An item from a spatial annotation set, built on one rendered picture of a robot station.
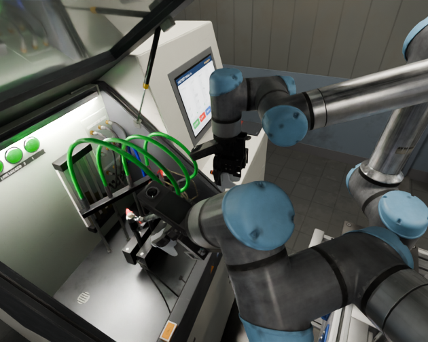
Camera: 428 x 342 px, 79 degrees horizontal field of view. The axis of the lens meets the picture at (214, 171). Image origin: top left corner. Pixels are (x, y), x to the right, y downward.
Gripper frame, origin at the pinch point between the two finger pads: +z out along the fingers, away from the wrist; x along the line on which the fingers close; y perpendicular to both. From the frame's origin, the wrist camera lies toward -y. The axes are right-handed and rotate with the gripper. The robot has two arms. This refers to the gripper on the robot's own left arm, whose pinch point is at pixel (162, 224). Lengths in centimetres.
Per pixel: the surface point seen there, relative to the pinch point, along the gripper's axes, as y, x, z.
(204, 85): -19, 78, 47
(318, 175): 122, 173, 128
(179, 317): 26.2, -12.3, 26.4
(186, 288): 24.8, -4.1, 30.3
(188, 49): -34, 78, 36
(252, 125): 18, 98, 64
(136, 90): -34, 41, 33
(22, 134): -43, 1, 28
